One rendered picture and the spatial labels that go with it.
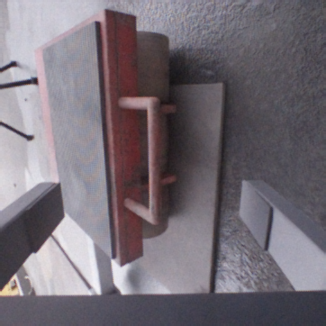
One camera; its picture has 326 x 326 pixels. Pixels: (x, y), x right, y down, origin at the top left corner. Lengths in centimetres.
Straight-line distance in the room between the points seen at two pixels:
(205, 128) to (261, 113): 7
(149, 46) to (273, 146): 19
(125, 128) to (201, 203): 16
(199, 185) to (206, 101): 12
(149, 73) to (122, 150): 11
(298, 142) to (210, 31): 17
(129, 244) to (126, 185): 8
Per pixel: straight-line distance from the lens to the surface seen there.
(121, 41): 28
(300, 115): 28
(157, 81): 32
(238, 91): 31
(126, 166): 28
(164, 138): 34
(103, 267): 63
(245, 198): 16
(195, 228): 38
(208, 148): 32
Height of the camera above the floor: 26
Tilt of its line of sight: 39 degrees down
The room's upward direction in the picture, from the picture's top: 103 degrees counter-clockwise
